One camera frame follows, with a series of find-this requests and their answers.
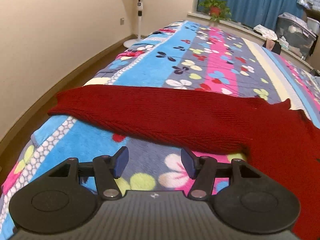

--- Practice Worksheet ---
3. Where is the red knit sweater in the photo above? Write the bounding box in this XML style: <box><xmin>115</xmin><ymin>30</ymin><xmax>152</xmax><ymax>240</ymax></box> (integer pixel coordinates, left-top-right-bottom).
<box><xmin>48</xmin><ymin>85</ymin><xmax>319</xmax><ymax>239</ymax></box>

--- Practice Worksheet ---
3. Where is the white clothes pile on sill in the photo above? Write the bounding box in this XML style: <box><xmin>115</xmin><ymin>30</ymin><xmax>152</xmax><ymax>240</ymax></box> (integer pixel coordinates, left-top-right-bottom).
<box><xmin>253</xmin><ymin>24</ymin><xmax>278</xmax><ymax>41</ymax></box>

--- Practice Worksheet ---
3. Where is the floral fleece bed blanket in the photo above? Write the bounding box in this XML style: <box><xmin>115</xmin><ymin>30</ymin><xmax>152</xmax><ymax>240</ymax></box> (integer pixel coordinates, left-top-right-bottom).
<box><xmin>1</xmin><ymin>21</ymin><xmax>319</xmax><ymax>239</ymax></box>

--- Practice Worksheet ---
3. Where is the potted green plant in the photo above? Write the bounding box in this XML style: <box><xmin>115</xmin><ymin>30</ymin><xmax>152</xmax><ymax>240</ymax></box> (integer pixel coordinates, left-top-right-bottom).
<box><xmin>198</xmin><ymin>0</ymin><xmax>232</xmax><ymax>22</ymax></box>

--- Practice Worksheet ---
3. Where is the clear plastic storage bin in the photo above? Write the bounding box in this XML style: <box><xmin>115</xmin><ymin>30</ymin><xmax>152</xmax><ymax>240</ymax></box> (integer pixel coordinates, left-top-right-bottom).
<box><xmin>276</xmin><ymin>12</ymin><xmax>317</xmax><ymax>60</ymax></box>

